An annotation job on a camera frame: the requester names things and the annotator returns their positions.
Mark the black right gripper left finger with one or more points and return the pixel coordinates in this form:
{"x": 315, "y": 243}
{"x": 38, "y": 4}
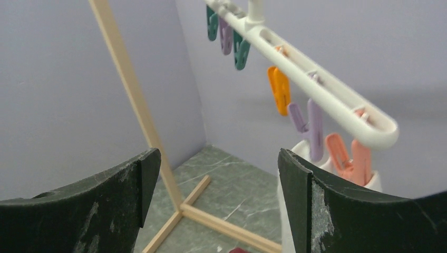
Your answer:
{"x": 101, "y": 213}

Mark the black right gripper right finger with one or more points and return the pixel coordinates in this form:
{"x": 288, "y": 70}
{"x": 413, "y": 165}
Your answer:
{"x": 330, "y": 214}

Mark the white sock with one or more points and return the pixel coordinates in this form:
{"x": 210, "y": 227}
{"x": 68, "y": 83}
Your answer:
{"x": 286, "y": 235}
{"x": 302, "y": 149}

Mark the white plastic clip hanger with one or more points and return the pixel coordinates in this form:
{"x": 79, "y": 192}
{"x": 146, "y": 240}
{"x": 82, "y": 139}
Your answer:
{"x": 359, "y": 117}

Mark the wooden drying rack frame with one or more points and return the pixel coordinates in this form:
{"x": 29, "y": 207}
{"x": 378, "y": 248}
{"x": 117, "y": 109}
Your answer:
{"x": 183, "y": 206}

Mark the beige purple striped sock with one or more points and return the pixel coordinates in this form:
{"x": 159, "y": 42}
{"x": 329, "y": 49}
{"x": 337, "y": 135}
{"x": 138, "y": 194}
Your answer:
{"x": 238, "y": 250}

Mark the purple clip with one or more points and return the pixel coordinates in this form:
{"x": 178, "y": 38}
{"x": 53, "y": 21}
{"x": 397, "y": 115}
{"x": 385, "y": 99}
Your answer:
{"x": 226, "y": 36}
{"x": 312, "y": 130}

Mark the teal clip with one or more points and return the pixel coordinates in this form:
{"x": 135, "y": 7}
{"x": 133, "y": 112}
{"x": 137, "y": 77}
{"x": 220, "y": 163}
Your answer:
{"x": 212, "y": 23}
{"x": 241, "y": 50}

